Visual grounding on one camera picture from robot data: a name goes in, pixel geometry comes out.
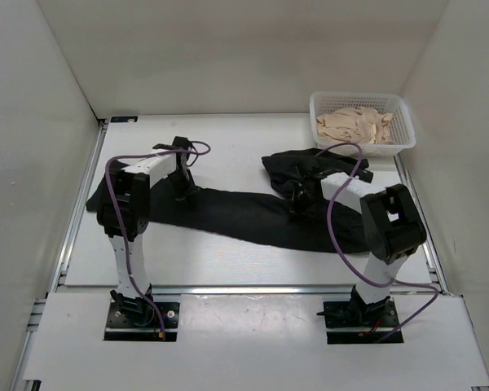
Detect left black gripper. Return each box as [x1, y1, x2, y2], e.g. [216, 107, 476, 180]
[166, 169, 199, 208]

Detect black trousers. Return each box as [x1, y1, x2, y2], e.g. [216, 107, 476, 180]
[85, 148, 376, 257]

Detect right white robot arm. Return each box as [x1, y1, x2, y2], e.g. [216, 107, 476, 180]
[291, 171, 426, 326]

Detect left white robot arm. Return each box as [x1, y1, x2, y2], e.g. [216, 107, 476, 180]
[97, 147, 199, 338]

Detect beige trousers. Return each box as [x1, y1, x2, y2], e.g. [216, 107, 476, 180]
[316, 107, 394, 145]

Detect white plastic basket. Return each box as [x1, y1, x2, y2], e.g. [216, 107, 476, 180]
[309, 92, 416, 157]

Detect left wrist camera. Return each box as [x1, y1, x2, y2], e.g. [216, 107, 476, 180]
[152, 136, 194, 152]

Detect black corner bracket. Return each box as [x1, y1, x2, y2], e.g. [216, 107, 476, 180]
[110, 116, 139, 123]

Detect left aluminium frame rail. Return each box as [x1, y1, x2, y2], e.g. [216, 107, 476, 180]
[24, 117, 109, 339]

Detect aluminium frame rail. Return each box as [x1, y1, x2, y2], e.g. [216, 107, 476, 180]
[24, 117, 109, 339]
[394, 154, 452, 295]

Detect front aluminium rail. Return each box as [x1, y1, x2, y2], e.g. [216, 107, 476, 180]
[55, 284, 433, 296]

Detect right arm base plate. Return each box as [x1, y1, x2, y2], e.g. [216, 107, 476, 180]
[317, 300, 403, 345]

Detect right aluminium frame rail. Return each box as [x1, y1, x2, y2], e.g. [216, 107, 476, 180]
[394, 154, 452, 295]

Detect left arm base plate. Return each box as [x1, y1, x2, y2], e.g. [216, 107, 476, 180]
[104, 290, 180, 342]

